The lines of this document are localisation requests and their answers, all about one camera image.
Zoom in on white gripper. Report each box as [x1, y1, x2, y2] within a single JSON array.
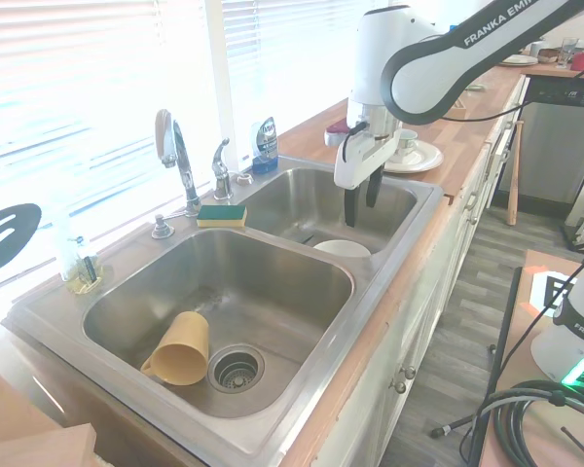
[[333, 126, 402, 229]]

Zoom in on chrome faucet spout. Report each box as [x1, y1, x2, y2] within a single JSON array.
[[211, 137, 236, 201]]

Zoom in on chrome kitchen faucet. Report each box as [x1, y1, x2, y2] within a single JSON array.
[[154, 108, 202, 218]]

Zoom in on white bowl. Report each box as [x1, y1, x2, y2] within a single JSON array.
[[312, 238, 373, 260]]

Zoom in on red and white container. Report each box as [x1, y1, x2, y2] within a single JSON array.
[[324, 121, 352, 148]]

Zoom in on white teacup green pattern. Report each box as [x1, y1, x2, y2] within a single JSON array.
[[395, 128, 420, 154]]

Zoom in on large white plate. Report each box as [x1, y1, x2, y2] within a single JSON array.
[[383, 139, 445, 174]]

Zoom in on blue dish soap bottle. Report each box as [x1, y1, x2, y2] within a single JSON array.
[[249, 115, 280, 176]]

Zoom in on stainless steel double sink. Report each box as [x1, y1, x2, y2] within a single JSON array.
[[2, 154, 445, 457]]

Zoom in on white kitchen cabinets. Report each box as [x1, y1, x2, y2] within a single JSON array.
[[281, 80, 528, 467]]

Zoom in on small wooden tray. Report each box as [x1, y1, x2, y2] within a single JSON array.
[[448, 93, 469, 119]]

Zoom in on yellow green sponge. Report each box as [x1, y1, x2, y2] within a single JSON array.
[[196, 203, 249, 230]]

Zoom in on narrow white window blind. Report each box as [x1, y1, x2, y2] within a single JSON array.
[[222, 0, 374, 169]]

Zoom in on stainless steel dishwasher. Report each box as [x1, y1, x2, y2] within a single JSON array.
[[496, 74, 584, 211]]

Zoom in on stack of white plates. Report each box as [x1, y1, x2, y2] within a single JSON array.
[[498, 54, 538, 68]]

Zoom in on black white marker tag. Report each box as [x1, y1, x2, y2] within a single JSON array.
[[528, 264, 583, 318]]

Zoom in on metal drain strainer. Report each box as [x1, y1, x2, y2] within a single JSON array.
[[206, 343, 267, 393]]

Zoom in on yellow plastic cup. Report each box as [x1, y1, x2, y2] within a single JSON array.
[[139, 310, 211, 388]]

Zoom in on clear drinking glass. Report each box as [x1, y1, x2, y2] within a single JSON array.
[[557, 37, 580, 70]]

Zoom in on wide white window blind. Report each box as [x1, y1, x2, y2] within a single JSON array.
[[0, 0, 211, 296]]

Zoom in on clear glass soap bottle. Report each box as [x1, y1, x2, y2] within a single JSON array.
[[56, 212, 104, 296]]

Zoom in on black slotted spatula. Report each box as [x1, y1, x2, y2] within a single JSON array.
[[0, 201, 44, 275]]

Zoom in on light wooden board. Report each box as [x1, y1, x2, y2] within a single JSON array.
[[0, 357, 99, 467]]

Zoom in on thin black cable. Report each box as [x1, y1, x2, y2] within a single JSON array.
[[440, 57, 584, 124]]

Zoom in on black metal rail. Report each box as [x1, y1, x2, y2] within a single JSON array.
[[486, 266, 524, 405]]

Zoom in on coiled dark cable bundle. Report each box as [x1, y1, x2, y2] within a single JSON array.
[[459, 377, 584, 467]]

